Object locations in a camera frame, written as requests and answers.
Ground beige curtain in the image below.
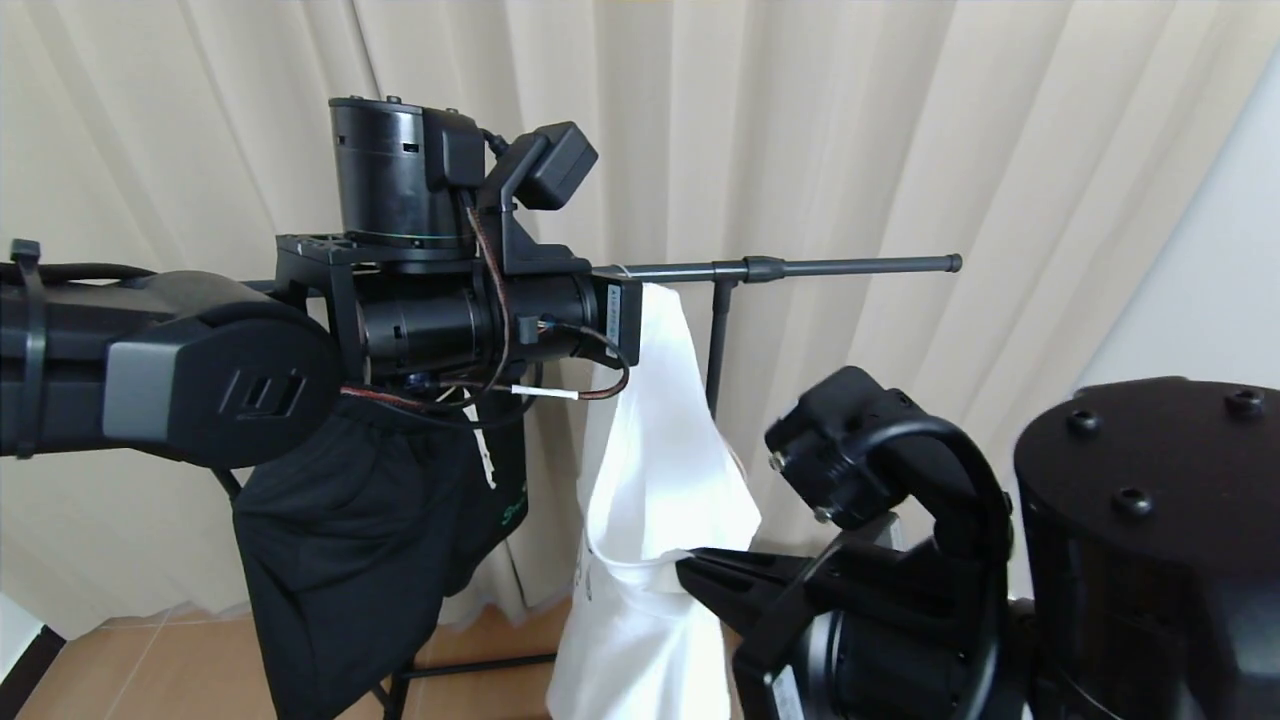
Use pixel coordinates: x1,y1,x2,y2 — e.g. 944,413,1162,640
0,0,1280,641

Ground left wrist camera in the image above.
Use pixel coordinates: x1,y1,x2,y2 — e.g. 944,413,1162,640
478,122,599,279

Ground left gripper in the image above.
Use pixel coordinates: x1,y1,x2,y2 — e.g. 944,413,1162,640
355,268,643,373

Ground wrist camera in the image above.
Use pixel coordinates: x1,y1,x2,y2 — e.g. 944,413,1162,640
478,122,599,279
765,366,986,561

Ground white printed t-shirt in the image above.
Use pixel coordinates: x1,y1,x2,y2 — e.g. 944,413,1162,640
545,283,763,720

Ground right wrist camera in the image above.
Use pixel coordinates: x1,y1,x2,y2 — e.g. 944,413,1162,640
765,366,986,561

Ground black shorts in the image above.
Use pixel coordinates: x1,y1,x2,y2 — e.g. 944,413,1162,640
232,395,531,720

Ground black clothes rack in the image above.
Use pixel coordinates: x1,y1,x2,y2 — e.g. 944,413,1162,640
210,254,963,720

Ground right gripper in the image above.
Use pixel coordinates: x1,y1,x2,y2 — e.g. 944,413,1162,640
730,520,1013,720

